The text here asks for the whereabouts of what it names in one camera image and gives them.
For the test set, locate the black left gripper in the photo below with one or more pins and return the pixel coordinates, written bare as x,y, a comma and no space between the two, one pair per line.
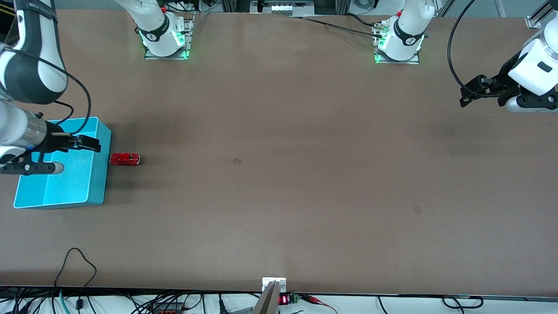
505,76

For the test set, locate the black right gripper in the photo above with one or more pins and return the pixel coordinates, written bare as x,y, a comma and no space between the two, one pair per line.
53,135

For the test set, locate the red beetle toy car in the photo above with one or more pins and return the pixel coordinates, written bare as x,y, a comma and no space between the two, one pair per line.
124,159

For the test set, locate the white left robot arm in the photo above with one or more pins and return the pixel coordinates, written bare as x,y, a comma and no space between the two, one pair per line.
407,26

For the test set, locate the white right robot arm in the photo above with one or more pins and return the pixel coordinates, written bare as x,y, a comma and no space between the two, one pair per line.
39,78

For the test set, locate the blue plastic box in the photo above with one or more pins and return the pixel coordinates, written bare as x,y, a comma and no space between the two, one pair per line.
74,183

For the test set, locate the black power strip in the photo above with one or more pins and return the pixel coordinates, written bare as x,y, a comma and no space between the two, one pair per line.
168,307

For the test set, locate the grey metal bar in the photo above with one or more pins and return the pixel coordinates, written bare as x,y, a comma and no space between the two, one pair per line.
268,301

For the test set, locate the red digit display module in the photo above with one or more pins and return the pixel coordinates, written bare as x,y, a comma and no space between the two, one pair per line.
287,299

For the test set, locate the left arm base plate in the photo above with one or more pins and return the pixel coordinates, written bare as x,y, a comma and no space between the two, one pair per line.
414,61

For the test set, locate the aluminium corner bracket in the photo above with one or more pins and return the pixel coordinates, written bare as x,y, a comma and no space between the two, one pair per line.
534,22

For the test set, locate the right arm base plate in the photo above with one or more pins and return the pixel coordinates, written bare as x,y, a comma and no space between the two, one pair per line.
188,39

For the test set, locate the aluminium frame structure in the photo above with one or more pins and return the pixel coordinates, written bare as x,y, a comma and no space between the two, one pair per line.
283,6

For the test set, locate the white table edge bracket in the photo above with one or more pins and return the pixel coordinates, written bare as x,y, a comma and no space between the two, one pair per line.
267,282

